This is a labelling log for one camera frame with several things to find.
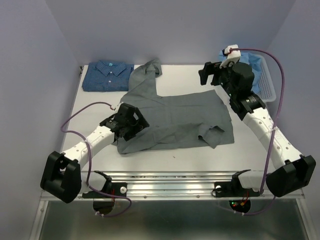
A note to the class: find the grey long sleeve shirt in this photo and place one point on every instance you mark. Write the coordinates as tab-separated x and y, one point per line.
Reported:
182	121

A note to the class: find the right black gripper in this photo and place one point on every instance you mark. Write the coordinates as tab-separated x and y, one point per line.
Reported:
212	69

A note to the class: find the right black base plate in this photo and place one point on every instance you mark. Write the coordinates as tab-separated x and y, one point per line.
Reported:
228	189

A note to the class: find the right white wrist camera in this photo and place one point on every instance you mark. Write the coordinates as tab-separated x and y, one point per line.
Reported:
232	54

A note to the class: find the crumpled light blue shirt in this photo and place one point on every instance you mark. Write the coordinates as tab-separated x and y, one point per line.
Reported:
254	61

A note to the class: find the folded dark blue checked shirt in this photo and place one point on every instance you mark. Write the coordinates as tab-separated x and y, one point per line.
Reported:
107	76

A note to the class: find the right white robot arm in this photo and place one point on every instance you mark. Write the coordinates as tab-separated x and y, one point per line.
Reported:
293	170

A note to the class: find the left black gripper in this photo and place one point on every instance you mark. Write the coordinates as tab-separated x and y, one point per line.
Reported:
140	124

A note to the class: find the aluminium mounting rail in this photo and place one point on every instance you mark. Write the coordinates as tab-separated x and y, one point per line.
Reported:
176	186

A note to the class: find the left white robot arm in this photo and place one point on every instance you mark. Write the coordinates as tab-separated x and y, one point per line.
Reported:
62	173

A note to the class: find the white plastic basket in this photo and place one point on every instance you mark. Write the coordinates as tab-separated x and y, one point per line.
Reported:
267	91

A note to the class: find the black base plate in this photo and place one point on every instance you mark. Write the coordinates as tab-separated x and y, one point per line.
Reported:
111	188
228	189

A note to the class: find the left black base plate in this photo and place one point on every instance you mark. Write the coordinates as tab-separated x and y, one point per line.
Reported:
111	188

